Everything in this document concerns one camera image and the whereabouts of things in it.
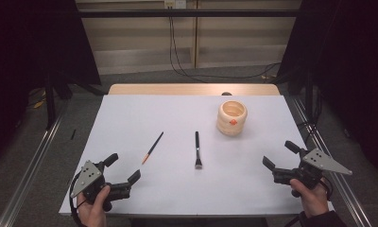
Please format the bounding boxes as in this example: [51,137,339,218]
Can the black makeup brush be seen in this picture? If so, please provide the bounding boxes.
[194,131,203,170]

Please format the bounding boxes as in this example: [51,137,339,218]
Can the right hand-held gripper black cable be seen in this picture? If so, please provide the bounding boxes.
[318,177,334,202]

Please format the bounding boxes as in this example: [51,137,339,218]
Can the white table mat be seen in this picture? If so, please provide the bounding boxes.
[58,94,335,218]

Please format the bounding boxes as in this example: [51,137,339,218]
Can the wooden wall post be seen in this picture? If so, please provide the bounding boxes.
[192,0,200,69]

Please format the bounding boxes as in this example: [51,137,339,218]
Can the person's left hand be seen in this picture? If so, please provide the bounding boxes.
[77,184,112,227]

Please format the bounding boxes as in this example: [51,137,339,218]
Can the white wall socket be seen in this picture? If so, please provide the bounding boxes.
[163,0,187,9]

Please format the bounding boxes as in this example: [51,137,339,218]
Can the black wall cable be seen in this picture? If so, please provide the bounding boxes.
[168,16,208,84]
[171,16,283,80]

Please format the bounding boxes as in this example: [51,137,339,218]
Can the black curtain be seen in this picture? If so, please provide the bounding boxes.
[276,0,378,181]
[0,0,102,168]

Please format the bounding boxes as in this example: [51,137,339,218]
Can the black stand leg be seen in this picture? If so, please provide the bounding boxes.
[44,71,57,131]
[304,69,315,123]

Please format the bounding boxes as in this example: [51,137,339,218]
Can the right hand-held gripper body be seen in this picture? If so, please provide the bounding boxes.
[271,148,353,199]

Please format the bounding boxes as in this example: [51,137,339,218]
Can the thin black floor cable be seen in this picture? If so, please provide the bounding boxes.
[297,91,323,144]

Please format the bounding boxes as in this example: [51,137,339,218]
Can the cream ringed brush holder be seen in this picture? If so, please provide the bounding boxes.
[215,99,249,137]

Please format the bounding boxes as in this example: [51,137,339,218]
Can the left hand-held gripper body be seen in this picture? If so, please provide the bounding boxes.
[70,160,133,213]

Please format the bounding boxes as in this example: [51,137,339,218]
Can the metal floor rail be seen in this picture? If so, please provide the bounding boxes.
[0,100,72,227]
[289,96,374,227]

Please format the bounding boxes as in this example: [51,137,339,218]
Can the black horizontal crossbar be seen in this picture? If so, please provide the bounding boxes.
[77,9,301,19]

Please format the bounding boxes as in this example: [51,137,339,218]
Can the thin black orange brush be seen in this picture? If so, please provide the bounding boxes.
[141,131,164,166]

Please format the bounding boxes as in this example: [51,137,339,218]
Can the person's right hand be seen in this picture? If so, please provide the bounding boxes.
[289,178,331,219]

